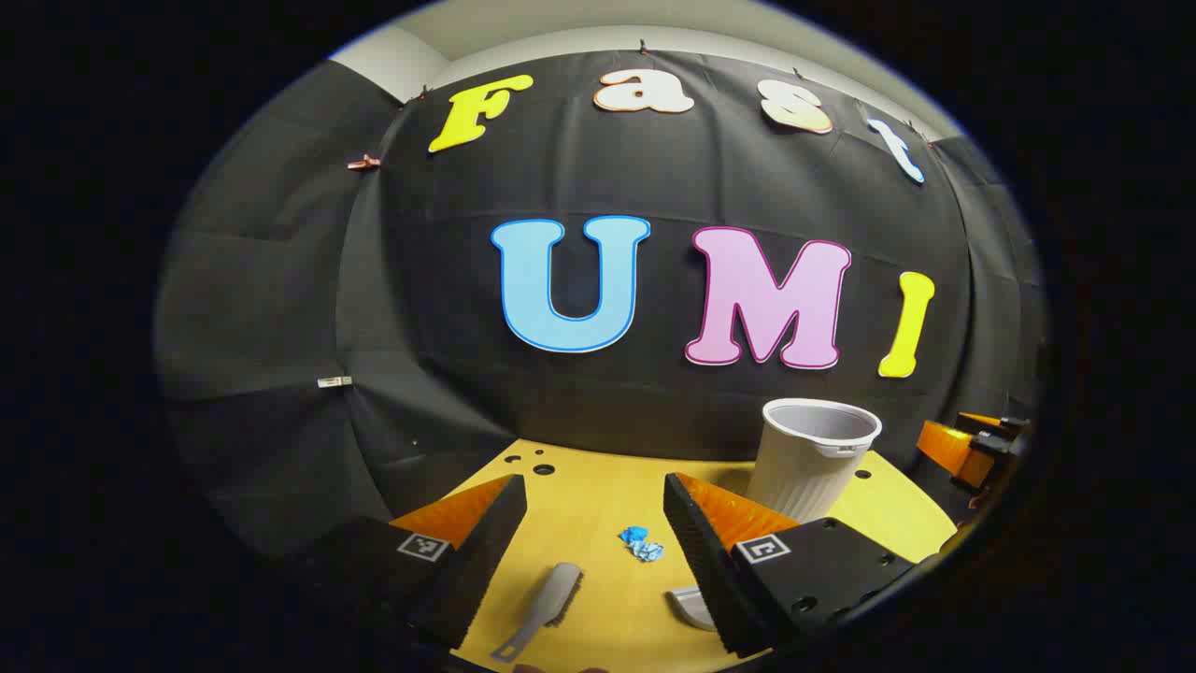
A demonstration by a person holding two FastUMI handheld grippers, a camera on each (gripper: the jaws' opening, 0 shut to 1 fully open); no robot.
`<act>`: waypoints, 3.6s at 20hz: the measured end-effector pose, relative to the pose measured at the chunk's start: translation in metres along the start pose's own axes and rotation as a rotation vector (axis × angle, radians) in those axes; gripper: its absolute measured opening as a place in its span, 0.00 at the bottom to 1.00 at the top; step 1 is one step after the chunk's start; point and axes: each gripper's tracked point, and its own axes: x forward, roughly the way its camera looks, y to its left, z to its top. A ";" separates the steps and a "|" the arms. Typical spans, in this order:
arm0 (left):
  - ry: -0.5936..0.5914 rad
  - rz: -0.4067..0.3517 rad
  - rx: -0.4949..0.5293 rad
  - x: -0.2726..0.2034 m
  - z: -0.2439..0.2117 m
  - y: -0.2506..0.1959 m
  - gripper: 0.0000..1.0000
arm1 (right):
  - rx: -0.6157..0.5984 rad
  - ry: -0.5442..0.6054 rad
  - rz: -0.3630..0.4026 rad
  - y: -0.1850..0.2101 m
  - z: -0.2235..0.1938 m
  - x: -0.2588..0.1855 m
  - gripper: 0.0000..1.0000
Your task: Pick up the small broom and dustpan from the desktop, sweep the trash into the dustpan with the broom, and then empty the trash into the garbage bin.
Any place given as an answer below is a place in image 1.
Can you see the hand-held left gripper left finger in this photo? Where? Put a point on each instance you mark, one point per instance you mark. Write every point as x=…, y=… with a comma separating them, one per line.
x=486, y=551

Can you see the grey dustpan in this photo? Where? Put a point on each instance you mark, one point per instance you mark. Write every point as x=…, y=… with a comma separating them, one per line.
x=691, y=609

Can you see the white ribbed garbage bin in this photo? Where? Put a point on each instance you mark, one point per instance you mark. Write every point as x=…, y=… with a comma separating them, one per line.
x=804, y=467

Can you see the yellow wooden desktop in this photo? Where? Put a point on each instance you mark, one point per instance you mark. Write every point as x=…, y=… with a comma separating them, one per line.
x=598, y=505

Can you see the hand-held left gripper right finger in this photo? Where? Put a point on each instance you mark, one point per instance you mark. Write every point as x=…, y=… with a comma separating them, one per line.
x=701, y=570

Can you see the pink cloth clip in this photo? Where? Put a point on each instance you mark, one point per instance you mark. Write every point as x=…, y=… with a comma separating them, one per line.
x=364, y=164

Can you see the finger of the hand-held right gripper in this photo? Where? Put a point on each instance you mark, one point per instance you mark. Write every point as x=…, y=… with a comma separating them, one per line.
x=953, y=453
x=990, y=423

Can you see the dark blue paper trash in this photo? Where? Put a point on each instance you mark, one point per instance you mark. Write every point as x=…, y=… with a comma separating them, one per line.
x=633, y=535

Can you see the small grey broom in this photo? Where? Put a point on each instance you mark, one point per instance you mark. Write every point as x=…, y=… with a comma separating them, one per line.
x=551, y=603

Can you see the light blue paper trash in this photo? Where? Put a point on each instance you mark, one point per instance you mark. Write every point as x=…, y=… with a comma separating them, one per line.
x=647, y=551

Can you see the white cloth clip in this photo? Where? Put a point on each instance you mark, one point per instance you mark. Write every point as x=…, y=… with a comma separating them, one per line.
x=334, y=381

